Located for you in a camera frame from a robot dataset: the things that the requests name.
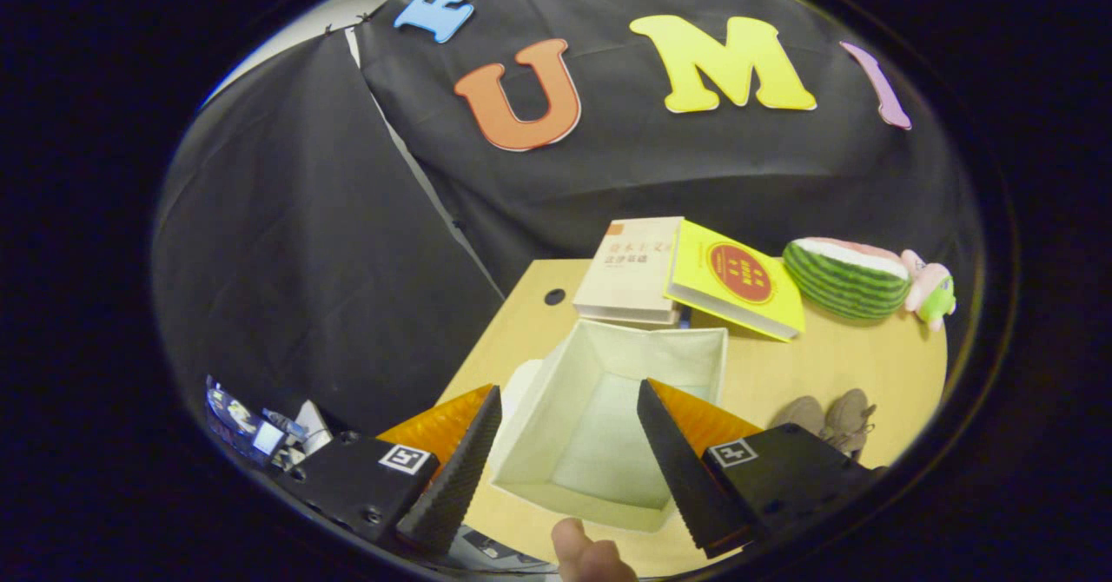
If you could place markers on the beige book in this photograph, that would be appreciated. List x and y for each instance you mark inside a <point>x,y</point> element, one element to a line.
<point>625,269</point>

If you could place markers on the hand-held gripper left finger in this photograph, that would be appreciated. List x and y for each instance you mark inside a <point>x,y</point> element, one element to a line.
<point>456,478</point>

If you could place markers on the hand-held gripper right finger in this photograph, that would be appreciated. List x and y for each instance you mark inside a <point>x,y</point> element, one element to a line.
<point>682,478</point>

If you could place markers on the white storage box lid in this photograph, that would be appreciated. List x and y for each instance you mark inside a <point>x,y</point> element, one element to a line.
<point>524,382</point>

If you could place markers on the yellow book with red label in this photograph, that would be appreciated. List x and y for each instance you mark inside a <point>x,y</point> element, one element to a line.
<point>738,291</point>

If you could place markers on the brown shoe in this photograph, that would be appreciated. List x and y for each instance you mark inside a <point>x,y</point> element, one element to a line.
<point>797,413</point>
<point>847,417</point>

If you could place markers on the pink and green plush toy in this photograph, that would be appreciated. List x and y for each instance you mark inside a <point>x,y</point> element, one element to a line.
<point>931,291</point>

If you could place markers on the white fabric storage box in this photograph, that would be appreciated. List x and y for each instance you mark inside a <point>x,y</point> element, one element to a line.
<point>608,347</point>

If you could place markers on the blue white clutter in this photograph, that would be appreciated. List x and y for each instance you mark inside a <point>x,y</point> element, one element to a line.
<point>265,434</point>

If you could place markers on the watermelon slice plush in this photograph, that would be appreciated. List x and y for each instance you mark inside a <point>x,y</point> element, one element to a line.
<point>838,282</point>

